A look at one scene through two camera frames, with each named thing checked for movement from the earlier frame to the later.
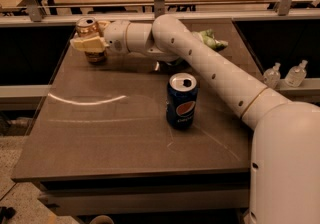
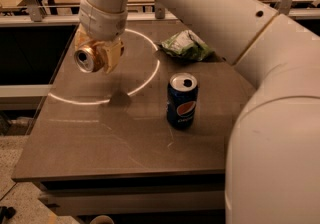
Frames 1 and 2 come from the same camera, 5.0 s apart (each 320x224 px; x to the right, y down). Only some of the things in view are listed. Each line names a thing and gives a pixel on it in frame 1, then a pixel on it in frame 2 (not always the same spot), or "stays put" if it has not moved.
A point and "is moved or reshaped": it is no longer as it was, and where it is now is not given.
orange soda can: [88, 26] is moved or reshaped
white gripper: [116, 37] to [101, 24]
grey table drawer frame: [148, 197] stays put
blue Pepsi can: [181, 100] stays put
